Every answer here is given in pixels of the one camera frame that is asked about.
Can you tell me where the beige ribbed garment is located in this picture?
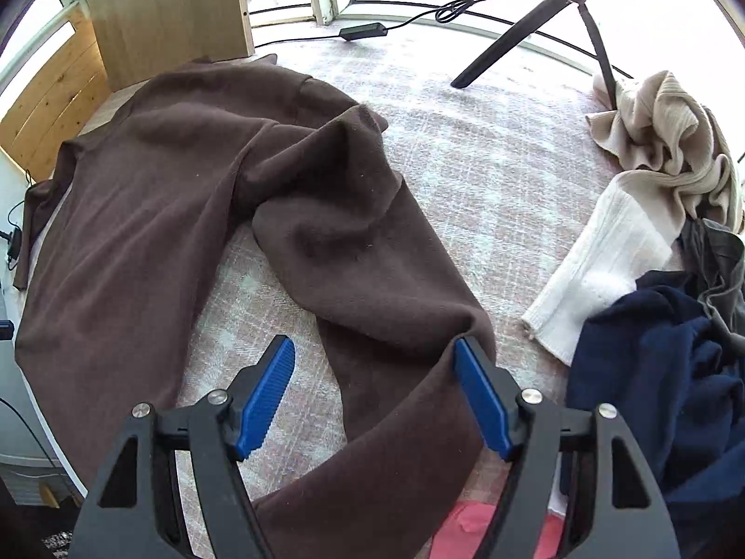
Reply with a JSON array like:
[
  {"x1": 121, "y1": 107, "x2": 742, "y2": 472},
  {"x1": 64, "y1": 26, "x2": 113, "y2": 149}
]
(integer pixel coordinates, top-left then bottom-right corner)
[{"x1": 585, "y1": 70, "x2": 745, "y2": 235}]

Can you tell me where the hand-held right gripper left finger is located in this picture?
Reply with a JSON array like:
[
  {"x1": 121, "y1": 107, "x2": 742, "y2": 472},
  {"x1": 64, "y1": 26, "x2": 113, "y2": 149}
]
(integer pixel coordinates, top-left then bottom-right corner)
[{"x1": 70, "y1": 334, "x2": 296, "y2": 559}]

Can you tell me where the pink plaid bed blanket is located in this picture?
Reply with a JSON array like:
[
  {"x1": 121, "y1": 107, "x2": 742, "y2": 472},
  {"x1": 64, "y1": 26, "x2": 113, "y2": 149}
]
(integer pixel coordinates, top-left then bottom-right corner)
[{"x1": 26, "y1": 23, "x2": 743, "y2": 559}]

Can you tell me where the pine wood headboard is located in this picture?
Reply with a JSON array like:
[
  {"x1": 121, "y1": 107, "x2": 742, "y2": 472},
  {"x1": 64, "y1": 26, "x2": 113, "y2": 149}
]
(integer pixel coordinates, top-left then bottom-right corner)
[{"x1": 0, "y1": 6, "x2": 111, "y2": 181}]

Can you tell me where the white ribbed garment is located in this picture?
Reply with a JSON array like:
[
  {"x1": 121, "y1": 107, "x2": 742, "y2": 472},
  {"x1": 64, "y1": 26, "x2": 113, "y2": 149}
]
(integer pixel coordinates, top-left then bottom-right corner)
[{"x1": 522, "y1": 175, "x2": 691, "y2": 365}]

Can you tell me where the light plywood board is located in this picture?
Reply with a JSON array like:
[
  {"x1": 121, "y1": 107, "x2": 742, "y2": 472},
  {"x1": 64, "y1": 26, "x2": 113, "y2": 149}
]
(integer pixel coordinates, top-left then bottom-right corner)
[{"x1": 86, "y1": 0, "x2": 256, "y2": 92}]

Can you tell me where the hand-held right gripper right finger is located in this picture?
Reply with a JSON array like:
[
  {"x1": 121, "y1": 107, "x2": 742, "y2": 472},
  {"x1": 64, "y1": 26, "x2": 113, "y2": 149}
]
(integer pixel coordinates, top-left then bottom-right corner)
[{"x1": 454, "y1": 334, "x2": 682, "y2": 559}]

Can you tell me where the small black charger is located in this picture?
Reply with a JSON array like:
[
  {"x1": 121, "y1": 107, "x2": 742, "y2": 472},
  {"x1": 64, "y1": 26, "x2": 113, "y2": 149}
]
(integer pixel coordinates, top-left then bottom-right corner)
[{"x1": 0, "y1": 201, "x2": 30, "y2": 272}]

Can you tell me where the brown fleece garment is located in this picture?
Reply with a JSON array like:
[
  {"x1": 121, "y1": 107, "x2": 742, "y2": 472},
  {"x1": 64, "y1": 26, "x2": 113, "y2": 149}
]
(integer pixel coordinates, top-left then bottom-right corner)
[{"x1": 13, "y1": 57, "x2": 498, "y2": 559}]

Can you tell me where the dark grey garment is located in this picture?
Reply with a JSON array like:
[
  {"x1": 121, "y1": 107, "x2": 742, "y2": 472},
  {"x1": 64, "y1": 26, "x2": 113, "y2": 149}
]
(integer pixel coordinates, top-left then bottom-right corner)
[{"x1": 675, "y1": 218, "x2": 745, "y2": 350}]

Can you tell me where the pink garment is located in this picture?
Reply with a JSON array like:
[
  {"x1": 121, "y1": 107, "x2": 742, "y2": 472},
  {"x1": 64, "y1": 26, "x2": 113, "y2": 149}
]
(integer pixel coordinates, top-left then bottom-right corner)
[{"x1": 427, "y1": 498, "x2": 568, "y2": 559}]

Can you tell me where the black power adapter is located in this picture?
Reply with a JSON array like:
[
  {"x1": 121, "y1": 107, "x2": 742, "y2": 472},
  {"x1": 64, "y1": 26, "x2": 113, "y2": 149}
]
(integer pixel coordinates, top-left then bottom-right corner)
[{"x1": 339, "y1": 22, "x2": 389, "y2": 41}]

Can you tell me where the navy blue garment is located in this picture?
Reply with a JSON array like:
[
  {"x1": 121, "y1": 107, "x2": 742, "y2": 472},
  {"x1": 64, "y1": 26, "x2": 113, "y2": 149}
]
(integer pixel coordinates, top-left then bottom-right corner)
[{"x1": 566, "y1": 271, "x2": 745, "y2": 559}]

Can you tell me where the black tripod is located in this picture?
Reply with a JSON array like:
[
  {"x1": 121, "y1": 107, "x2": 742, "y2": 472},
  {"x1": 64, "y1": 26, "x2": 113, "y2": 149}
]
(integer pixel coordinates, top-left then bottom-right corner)
[{"x1": 451, "y1": 0, "x2": 619, "y2": 111}]

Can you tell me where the black adapter cable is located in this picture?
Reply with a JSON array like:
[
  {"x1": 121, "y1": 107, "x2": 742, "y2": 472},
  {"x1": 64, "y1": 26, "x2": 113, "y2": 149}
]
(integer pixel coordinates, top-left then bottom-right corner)
[{"x1": 255, "y1": 0, "x2": 528, "y2": 50}]

